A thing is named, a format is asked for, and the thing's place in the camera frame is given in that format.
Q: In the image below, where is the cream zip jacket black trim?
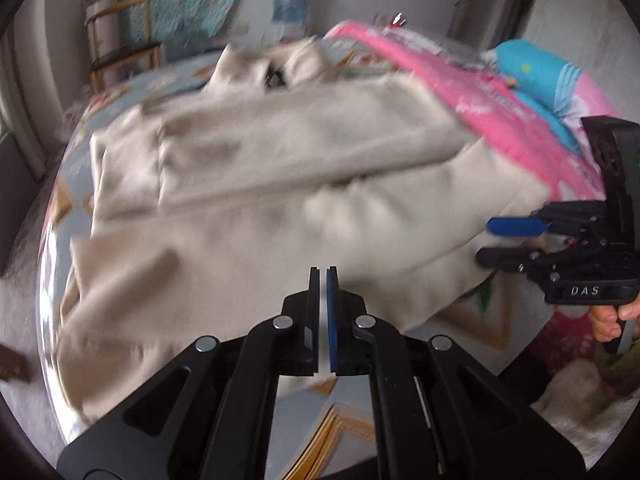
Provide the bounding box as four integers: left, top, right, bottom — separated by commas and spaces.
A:
55, 41, 549, 422

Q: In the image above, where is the person's right hand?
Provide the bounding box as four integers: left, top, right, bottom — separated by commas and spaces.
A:
588, 298, 640, 342

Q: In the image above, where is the patterned blue table cover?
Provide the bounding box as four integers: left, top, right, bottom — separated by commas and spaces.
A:
37, 46, 557, 478

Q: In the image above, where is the blue striped pillow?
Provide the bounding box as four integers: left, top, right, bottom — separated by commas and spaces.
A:
492, 39, 618, 158

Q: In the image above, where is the pink floral blanket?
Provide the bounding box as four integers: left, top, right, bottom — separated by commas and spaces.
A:
324, 21, 604, 200

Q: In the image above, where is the red bottle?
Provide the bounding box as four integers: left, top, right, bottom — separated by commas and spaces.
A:
388, 13, 406, 28

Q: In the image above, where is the brown cardboard box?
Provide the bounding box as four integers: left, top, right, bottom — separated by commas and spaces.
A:
0, 344, 32, 382

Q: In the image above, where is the pink cylinder bin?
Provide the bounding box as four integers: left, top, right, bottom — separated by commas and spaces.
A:
86, 0, 120, 58

